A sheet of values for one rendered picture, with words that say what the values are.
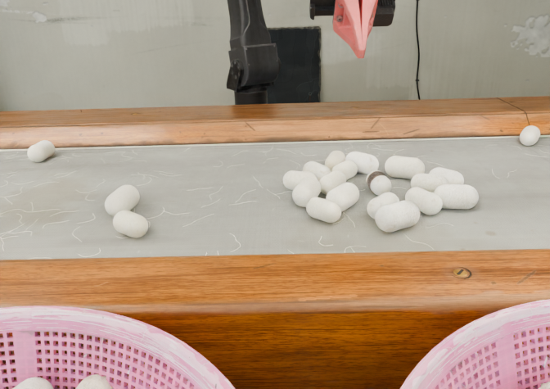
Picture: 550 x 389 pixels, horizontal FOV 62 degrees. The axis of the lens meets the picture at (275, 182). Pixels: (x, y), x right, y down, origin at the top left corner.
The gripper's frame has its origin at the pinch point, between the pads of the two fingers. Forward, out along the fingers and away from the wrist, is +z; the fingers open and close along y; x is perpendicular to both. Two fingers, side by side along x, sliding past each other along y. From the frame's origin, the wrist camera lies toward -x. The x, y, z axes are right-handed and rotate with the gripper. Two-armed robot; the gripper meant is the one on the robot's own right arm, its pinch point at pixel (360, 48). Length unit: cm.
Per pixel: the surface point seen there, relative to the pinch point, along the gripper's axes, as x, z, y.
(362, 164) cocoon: 1.7, 13.4, -0.9
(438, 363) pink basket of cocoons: -17.6, 33.8, -2.4
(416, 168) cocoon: 0.3, 14.8, 3.9
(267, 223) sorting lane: -3.6, 21.7, -10.1
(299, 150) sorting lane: 8.5, 7.6, -6.8
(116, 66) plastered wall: 151, -132, -97
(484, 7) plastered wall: 125, -140, 91
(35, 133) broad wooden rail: 10.5, 3.1, -40.4
